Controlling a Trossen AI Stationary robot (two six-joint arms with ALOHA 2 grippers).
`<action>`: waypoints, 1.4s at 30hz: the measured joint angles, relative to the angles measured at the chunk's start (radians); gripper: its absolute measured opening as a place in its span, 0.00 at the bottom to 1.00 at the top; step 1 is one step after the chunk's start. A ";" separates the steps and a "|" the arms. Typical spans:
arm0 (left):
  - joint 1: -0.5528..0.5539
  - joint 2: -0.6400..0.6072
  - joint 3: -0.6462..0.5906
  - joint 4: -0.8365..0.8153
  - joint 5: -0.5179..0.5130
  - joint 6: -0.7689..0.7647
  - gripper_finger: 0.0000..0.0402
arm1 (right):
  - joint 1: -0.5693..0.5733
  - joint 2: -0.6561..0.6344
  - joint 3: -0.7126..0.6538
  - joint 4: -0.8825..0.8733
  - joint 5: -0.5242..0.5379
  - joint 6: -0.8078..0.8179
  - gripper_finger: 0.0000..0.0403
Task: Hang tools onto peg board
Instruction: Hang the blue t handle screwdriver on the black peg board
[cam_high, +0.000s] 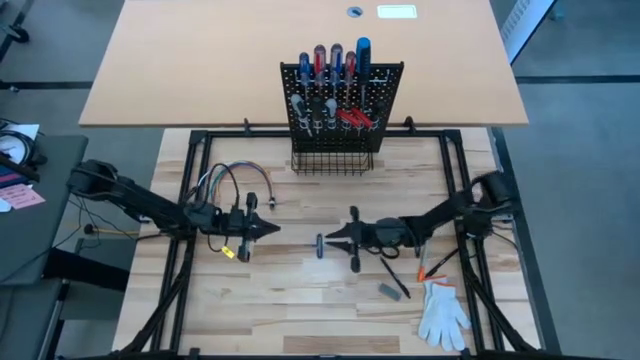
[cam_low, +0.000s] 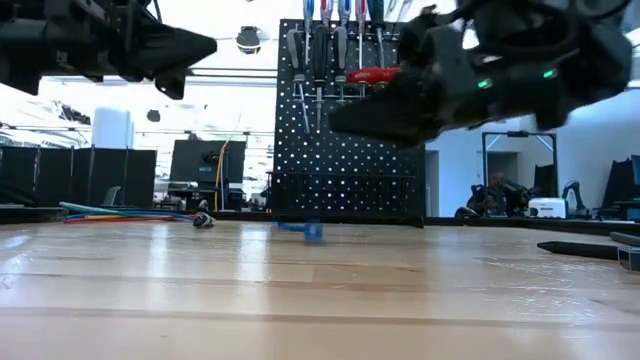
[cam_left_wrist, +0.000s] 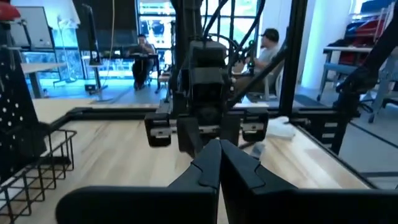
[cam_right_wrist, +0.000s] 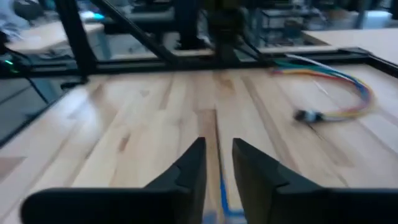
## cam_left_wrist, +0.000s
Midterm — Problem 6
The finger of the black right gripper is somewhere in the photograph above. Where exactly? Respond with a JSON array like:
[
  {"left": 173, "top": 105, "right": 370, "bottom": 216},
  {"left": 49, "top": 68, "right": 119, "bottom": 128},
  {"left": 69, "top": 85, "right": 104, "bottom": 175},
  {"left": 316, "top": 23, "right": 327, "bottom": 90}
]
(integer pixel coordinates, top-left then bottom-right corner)
[
  {"left": 176, "top": 116, "right": 205, "bottom": 159},
  {"left": 217, "top": 113, "right": 243, "bottom": 147}
]

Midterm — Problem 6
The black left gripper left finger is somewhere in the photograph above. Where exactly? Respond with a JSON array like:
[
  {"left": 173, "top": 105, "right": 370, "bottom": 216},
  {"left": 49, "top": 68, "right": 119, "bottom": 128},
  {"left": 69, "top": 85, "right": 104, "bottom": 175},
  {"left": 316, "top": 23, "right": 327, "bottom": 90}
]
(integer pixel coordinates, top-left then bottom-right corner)
[{"left": 55, "top": 138, "right": 223, "bottom": 224}]

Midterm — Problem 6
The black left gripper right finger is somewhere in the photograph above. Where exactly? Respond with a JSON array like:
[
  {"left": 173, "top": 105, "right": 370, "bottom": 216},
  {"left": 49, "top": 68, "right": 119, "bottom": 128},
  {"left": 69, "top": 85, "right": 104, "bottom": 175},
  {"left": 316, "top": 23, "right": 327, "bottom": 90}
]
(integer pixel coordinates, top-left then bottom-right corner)
[{"left": 219, "top": 139, "right": 398, "bottom": 224}]

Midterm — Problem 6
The white board screen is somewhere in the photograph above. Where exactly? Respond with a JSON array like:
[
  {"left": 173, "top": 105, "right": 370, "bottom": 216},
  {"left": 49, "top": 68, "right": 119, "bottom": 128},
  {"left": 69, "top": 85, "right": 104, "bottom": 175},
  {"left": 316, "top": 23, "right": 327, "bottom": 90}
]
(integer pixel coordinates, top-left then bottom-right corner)
[{"left": 11, "top": 6, "right": 54, "bottom": 50}]

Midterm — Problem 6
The white cloth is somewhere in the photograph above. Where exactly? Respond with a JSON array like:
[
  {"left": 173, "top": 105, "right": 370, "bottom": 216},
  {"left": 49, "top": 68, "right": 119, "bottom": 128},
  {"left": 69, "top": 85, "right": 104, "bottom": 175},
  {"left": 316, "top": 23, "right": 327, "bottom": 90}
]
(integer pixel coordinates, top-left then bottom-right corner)
[{"left": 266, "top": 116, "right": 297, "bottom": 141}]

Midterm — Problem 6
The person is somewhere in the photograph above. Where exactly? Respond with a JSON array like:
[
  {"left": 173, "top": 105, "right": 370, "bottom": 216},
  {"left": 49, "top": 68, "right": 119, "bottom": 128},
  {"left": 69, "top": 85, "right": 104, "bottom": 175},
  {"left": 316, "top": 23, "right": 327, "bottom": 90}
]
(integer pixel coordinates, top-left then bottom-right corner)
[
  {"left": 231, "top": 27, "right": 280, "bottom": 94},
  {"left": 129, "top": 33, "right": 157, "bottom": 91}
]

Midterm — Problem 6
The black lamp stand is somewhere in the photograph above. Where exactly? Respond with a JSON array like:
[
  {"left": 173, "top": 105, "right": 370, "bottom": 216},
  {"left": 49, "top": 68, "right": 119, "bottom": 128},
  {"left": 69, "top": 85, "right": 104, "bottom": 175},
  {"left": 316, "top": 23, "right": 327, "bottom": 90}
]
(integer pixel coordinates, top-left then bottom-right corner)
[{"left": 81, "top": 2, "right": 108, "bottom": 94}]

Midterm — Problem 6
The grey chair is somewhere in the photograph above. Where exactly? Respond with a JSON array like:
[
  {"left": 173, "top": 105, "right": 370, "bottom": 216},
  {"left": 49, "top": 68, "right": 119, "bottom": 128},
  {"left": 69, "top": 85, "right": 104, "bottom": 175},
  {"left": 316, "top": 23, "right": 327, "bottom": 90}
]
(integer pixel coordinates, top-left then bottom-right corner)
[{"left": 368, "top": 55, "right": 398, "bottom": 124}]

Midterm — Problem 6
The wooden desk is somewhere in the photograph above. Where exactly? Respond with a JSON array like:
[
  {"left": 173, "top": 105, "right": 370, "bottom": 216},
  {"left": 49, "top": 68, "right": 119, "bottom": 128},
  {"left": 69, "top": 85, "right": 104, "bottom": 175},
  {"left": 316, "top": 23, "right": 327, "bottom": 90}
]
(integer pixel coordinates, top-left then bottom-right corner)
[{"left": 20, "top": 62, "right": 67, "bottom": 99}]

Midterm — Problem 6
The red bag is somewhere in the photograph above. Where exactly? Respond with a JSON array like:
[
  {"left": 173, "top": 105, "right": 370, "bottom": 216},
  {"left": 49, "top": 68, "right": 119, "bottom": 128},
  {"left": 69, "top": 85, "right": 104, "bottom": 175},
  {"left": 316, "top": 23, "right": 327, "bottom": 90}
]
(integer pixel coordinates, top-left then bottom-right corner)
[{"left": 338, "top": 18, "right": 389, "bottom": 66}]

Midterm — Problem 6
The black wire basket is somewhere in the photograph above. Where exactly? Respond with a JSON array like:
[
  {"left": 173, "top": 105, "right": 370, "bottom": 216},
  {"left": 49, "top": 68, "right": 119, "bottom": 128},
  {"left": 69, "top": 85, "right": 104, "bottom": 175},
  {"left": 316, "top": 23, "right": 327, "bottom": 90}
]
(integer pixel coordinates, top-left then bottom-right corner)
[{"left": 0, "top": 129, "right": 78, "bottom": 224}]

